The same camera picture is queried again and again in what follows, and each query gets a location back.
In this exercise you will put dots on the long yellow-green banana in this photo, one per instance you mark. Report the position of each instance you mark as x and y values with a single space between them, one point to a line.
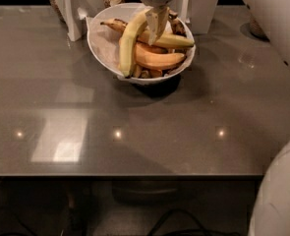
134 28

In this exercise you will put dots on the white paper liner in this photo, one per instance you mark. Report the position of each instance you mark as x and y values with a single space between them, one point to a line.
102 40

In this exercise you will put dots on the yellow banana with brown tip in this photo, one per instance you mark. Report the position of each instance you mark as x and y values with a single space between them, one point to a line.
167 40

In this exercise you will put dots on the white stand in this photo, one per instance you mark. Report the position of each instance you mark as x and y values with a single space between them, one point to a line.
75 11
196 14

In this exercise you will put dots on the right white stand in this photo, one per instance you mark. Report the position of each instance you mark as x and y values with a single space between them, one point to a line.
196 14

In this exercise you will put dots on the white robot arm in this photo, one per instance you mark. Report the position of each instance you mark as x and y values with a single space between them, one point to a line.
271 214

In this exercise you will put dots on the orange ripe banana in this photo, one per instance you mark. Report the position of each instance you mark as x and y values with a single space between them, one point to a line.
155 58

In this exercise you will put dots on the white bowl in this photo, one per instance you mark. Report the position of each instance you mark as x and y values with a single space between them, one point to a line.
100 51

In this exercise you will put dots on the left white stand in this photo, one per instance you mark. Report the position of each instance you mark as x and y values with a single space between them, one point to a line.
75 11

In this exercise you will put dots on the brown overripe banana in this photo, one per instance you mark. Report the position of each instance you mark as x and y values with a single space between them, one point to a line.
178 29

